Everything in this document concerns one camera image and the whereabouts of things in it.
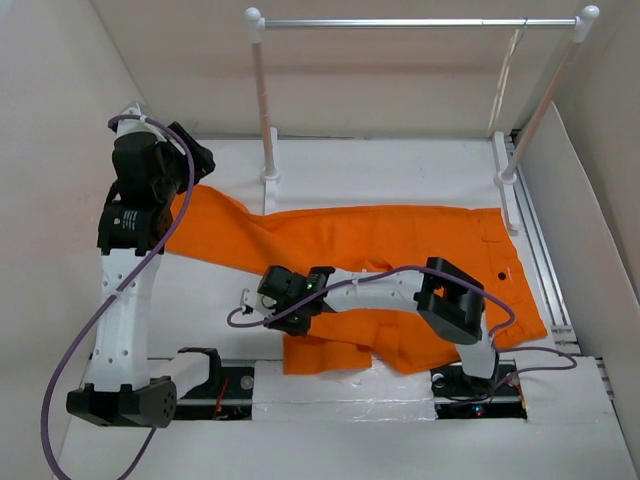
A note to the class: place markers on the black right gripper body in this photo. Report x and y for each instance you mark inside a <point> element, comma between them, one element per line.
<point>298,322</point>

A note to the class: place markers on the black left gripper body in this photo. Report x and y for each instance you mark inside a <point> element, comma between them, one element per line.
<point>174,179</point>

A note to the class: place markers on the orange trousers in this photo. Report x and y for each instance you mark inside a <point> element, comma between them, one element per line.
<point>217,229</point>

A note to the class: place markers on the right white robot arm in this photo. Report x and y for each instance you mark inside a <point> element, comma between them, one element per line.
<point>451,302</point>

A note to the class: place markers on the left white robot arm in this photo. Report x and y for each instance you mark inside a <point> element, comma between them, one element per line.
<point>119,388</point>

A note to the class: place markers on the wooden clothes hanger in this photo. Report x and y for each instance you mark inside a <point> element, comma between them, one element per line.
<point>503,77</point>

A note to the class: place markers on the white clothes rack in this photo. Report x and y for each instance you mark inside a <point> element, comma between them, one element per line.
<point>506,164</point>

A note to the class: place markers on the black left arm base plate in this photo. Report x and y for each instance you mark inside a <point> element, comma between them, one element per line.
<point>231,399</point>

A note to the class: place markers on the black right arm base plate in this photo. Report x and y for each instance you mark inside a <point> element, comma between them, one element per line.
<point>459,397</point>

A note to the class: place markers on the aluminium table edge rail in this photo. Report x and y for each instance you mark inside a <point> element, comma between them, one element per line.
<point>549,294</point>

